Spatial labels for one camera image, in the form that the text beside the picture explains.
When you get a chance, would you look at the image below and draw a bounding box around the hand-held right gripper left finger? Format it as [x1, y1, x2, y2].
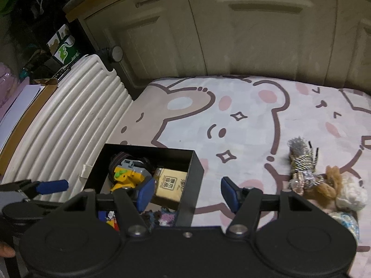
[62, 177, 157, 236]

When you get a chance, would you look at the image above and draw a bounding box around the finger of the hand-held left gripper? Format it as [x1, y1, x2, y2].
[0, 179, 69, 201]

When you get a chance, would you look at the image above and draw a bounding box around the green white carton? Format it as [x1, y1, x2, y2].
[47, 25, 82, 66]

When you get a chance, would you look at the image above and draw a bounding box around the white paper sheet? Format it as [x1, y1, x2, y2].
[0, 85, 46, 151]

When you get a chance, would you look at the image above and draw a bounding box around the black box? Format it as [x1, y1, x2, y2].
[80, 143, 205, 228]

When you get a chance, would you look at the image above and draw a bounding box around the printed bear blanket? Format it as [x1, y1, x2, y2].
[120, 75, 371, 278]

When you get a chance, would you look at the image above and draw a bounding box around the brown fluffy scrunchie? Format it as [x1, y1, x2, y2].
[316, 165, 350, 209]

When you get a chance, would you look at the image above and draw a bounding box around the flat brown cardboard box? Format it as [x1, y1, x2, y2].
[0, 77, 59, 164]

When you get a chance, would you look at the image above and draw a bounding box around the dark crochet pouch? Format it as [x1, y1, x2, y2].
[142, 207, 177, 228]

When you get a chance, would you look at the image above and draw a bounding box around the white yarn ball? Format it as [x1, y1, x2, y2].
[336, 175, 368, 212]

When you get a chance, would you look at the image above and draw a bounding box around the cream tape strip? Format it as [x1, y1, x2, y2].
[80, 164, 95, 179]

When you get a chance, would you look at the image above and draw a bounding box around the colourful box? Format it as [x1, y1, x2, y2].
[98, 210, 120, 232]

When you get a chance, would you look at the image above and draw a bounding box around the green band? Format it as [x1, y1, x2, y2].
[0, 0, 27, 17]

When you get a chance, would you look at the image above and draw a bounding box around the black shelf unit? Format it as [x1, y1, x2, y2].
[0, 0, 97, 85]

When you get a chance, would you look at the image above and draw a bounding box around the cream cabinet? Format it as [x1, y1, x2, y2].
[64, 0, 371, 93]

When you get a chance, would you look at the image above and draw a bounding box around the person's left hand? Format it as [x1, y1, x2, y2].
[0, 241, 17, 259]

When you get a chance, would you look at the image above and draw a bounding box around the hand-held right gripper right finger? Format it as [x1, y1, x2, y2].
[221, 177, 316, 236]

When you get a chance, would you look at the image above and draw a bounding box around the white ribbed suitcase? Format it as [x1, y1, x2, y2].
[0, 46, 134, 201]

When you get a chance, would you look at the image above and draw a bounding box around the blue white patterned drawstring pouch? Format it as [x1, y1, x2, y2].
[329, 211, 360, 242]

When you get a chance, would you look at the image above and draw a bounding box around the silver striped tinsel bundle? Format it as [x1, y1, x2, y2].
[287, 137, 324, 194]

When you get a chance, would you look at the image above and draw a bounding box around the small tan box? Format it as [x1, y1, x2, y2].
[152, 166, 188, 202]

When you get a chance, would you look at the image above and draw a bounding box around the pink puffer jacket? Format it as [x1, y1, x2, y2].
[0, 62, 21, 109]

